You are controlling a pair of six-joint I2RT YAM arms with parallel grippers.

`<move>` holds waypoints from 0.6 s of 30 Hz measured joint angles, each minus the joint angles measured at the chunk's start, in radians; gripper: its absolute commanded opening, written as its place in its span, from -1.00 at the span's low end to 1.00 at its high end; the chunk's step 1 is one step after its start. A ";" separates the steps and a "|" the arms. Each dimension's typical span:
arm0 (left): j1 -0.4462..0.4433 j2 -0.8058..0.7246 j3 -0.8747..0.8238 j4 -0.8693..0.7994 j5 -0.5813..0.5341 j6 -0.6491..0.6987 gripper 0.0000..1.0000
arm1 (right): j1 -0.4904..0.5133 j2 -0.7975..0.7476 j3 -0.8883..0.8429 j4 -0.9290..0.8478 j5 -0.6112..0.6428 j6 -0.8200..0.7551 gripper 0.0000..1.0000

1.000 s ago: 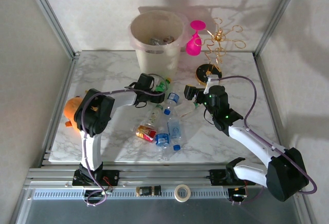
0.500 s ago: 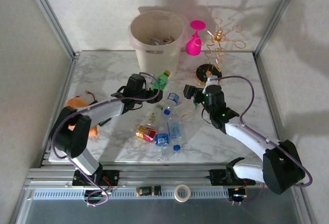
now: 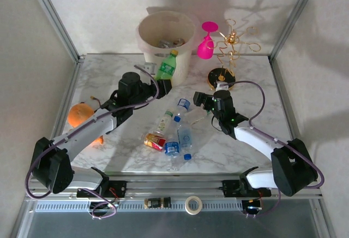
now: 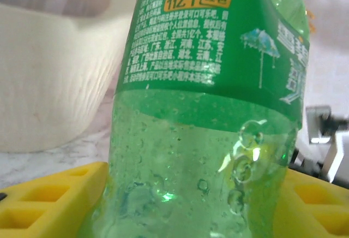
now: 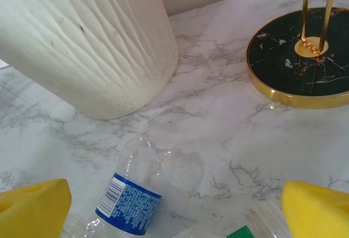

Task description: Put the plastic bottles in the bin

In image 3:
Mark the pink plastic wine glass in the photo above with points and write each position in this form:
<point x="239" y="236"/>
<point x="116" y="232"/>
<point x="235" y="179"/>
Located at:
<point x="205" y="51"/>

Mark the clear bottle bright blue label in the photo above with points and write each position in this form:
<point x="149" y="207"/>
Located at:
<point x="171" y="148"/>

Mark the orange plush toy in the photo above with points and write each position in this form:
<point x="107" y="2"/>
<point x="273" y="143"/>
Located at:
<point x="79" y="113"/>

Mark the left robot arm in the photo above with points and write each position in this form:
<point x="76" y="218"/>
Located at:
<point x="81" y="131"/>

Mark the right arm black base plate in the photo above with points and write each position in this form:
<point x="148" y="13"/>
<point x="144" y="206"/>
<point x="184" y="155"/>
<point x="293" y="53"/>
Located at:
<point x="229" y="187"/>

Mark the green soda bottle yellow cap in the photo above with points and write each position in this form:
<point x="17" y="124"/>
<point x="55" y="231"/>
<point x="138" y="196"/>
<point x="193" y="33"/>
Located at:
<point x="167" y="67"/>

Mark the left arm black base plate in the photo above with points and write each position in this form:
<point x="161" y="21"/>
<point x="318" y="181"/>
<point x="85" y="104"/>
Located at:
<point x="120" y="189"/>

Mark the black rectangular device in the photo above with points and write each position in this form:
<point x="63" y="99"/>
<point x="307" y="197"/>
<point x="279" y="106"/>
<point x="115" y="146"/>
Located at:
<point x="156" y="202"/>

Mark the red yellow can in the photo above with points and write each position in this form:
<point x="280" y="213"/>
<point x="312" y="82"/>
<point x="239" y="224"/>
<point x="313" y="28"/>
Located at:
<point x="155" y="141"/>

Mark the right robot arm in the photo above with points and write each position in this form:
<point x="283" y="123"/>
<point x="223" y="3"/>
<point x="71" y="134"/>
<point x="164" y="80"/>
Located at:
<point x="259" y="142"/>

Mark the clear bottle green white label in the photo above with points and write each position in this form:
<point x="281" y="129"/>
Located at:
<point x="165" y="120"/>

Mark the clear bottle pale blue print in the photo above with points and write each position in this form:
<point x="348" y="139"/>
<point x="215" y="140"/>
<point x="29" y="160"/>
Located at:
<point x="185" y="137"/>

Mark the small circuit board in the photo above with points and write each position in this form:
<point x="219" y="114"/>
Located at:
<point x="252" y="206"/>

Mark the aluminium frame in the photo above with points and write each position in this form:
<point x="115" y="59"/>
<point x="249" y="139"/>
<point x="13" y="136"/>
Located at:
<point x="177" y="189"/>

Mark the white ribbed plastic bin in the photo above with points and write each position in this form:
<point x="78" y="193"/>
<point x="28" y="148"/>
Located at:
<point x="180" y="68"/>

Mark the masking tape roll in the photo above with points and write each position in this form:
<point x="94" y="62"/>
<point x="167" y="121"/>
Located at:
<point x="186" y="205"/>

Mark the grey metal panel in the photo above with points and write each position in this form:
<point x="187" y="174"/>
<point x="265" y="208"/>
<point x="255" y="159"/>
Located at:
<point x="163" y="227"/>

